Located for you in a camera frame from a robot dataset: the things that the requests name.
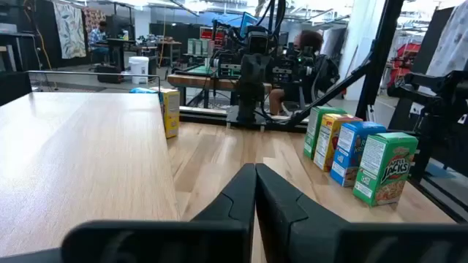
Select black metal table frame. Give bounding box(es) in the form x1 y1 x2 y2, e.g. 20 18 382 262
178 0 468 224

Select green Apple Jacks cereal box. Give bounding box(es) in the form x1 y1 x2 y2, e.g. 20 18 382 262
352 131 419 207
303 105 347 160

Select black metal stand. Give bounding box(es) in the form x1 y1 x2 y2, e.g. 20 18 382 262
387 69 468 183

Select white plastic bucket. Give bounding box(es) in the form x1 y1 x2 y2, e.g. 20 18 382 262
128 56 150 85

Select person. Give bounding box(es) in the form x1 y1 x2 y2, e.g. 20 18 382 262
268 28 341 116
88 20 110 64

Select black bag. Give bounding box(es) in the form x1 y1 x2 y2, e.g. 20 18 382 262
97 64 124 84

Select blue screen computer monitor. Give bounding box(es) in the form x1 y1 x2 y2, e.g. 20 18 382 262
239 12 259 37

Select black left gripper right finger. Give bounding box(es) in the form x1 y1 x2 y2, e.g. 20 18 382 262
254 163 468 263

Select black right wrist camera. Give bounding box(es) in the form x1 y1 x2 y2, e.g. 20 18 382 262
245 31 270 56

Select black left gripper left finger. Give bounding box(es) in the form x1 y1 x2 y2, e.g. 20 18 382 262
60 163 257 263

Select wooden-topped workbench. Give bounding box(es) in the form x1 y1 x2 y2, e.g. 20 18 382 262
167 71 273 109

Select blue Rice Krispies cereal box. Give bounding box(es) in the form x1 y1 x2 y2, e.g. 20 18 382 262
330 121 388 188

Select leaf print hanging cloth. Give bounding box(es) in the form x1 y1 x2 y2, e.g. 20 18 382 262
53 1 87 60

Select yellow Corn Pops cereal box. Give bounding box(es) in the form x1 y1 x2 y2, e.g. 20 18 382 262
160 87 181 139
313 113 363 172

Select wooden shelf black metal legs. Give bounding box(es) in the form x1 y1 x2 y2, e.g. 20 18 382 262
0 70 181 259

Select white patterned hanging cloth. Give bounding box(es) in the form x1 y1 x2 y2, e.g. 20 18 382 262
426 0 468 77

